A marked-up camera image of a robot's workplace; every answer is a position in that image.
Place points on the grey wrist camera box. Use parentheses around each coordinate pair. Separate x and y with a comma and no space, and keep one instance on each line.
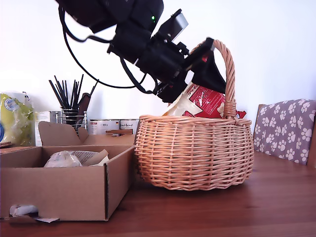
(179,23)

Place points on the brown cardboard box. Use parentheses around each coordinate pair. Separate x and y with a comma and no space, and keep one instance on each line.
(49,192)

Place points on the yellow-green plastic bag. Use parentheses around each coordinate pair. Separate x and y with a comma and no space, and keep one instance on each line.
(14,118)

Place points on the grey paw print cushion cover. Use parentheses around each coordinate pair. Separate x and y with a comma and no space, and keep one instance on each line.
(284,133)

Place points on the torn white paper scrap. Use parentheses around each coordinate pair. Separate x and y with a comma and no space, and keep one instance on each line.
(22,209)

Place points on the thin black stick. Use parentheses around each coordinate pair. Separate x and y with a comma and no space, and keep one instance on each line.
(94,87)
(66,94)
(73,94)
(56,94)
(60,92)
(79,90)

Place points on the white Galaxy egg bag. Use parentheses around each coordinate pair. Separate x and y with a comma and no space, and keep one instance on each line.
(64,159)

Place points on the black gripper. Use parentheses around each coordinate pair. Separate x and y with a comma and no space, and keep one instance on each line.
(163,61)

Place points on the small flat brown object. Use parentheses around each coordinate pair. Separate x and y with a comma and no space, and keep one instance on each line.
(119,132)

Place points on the red and cream egg bag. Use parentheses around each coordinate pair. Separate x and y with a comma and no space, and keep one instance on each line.
(205,101)

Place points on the tin can with script label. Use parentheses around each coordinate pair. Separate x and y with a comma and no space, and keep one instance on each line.
(128,126)

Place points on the white paper carton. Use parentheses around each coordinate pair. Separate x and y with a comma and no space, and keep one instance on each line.
(42,128)

